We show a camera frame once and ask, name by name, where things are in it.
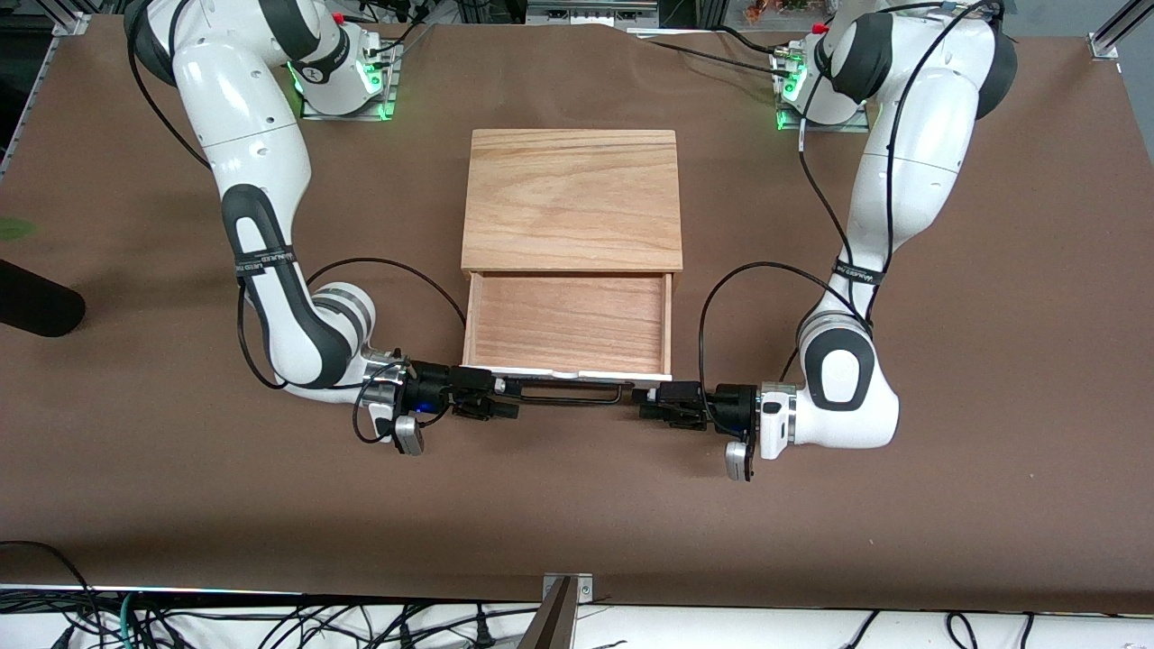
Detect black looped floor cable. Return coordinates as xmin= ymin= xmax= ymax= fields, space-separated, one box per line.
xmin=0 ymin=540 xmax=100 ymax=649

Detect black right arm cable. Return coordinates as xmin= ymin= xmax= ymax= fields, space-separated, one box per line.
xmin=124 ymin=0 xmax=468 ymax=445

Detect orange background item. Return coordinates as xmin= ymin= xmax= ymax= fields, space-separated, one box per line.
xmin=743 ymin=0 xmax=814 ymax=24

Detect black metal drawer handle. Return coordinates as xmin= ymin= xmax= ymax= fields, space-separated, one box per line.
xmin=499 ymin=379 xmax=637 ymax=407

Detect small metal bracket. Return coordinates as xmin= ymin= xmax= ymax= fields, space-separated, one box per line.
xmin=542 ymin=572 xmax=595 ymax=603

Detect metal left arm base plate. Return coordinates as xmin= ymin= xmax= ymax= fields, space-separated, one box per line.
xmin=776 ymin=105 xmax=872 ymax=133

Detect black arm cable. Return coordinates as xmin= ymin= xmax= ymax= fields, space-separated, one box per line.
xmin=124 ymin=0 xmax=468 ymax=445
xmin=697 ymin=0 xmax=1007 ymax=399

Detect brown paper table cover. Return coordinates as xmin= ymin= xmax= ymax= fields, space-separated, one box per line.
xmin=0 ymin=14 xmax=1154 ymax=616

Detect tangled black floor cables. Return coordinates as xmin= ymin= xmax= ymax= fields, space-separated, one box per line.
xmin=135 ymin=597 xmax=542 ymax=649

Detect black cables at arm base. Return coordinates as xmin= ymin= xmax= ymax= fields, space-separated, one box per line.
xmin=343 ymin=0 xmax=435 ymax=57

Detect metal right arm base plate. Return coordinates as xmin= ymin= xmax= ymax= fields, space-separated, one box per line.
xmin=300 ymin=86 xmax=398 ymax=122

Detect light wooden drawer cabinet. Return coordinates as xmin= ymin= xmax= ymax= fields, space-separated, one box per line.
xmin=461 ymin=129 xmax=684 ymax=277

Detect dark wedge-shaped camera pole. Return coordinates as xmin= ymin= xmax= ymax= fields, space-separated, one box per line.
xmin=517 ymin=577 xmax=578 ymax=649

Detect grey equipment box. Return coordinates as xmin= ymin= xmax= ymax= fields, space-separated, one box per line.
xmin=526 ymin=0 xmax=660 ymax=27

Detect black cable on table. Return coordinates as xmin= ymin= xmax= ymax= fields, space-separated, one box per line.
xmin=717 ymin=25 xmax=791 ymax=58
xmin=642 ymin=38 xmax=796 ymax=78

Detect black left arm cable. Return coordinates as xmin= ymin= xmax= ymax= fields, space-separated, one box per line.
xmin=697 ymin=0 xmax=1007 ymax=399

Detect black foam cylinder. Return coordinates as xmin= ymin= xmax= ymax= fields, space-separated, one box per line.
xmin=0 ymin=260 xmax=87 ymax=339

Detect aluminium frame profile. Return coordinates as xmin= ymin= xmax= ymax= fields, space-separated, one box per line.
xmin=0 ymin=0 xmax=118 ymax=181
xmin=1086 ymin=0 xmax=1154 ymax=62

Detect wooden drawer with white front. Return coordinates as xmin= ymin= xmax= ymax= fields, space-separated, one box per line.
xmin=461 ymin=270 xmax=675 ymax=385

